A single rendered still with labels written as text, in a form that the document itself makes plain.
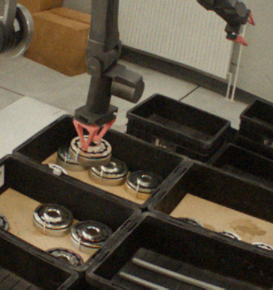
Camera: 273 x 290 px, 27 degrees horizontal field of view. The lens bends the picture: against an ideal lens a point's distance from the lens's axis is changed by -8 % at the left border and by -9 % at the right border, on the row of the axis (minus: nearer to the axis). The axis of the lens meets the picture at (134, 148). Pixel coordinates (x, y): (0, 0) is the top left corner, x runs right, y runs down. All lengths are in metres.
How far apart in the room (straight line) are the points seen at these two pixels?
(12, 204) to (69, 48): 2.94
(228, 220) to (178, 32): 3.02
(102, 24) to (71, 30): 3.04
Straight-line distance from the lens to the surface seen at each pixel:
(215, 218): 1.60
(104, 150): 1.50
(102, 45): 1.32
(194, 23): 4.43
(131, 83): 1.36
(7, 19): 1.78
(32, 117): 2.25
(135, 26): 4.65
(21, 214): 1.50
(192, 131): 2.79
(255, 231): 1.59
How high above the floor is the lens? 1.72
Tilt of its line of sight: 29 degrees down
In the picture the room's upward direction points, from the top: 10 degrees clockwise
